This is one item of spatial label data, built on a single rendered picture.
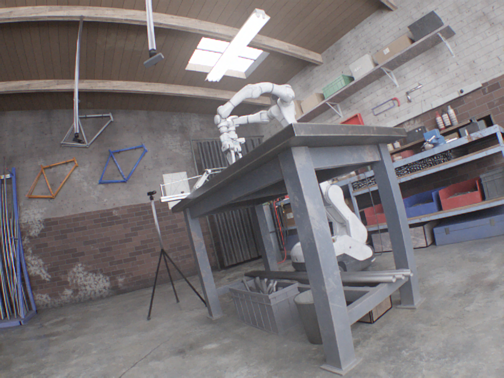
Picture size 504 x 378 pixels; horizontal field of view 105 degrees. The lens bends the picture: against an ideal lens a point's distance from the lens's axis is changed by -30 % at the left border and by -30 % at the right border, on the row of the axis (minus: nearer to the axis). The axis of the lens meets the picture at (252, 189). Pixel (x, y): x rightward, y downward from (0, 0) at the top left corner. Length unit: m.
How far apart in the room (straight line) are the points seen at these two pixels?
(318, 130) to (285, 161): 0.16
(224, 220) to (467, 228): 3.39
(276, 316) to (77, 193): 3.69
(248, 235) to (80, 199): 2.78
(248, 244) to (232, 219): 0.52
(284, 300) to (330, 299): 0.57
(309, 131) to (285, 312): 0.99
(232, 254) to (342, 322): 3.51
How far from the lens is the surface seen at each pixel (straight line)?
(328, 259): 0.95
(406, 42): 3.20
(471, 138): 2.32
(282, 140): 0.86
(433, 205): 2.51
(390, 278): 1.26
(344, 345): 1.06
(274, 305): 1.47
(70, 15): 3.14
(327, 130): 0.93
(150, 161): 4.70
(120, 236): 4.41
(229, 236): 4.39
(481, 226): 2.47
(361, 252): 2.17
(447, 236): 2.56
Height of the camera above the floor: 0.62
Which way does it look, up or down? 7 degrees up
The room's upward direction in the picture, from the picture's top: 14 degrees counter-clockwise
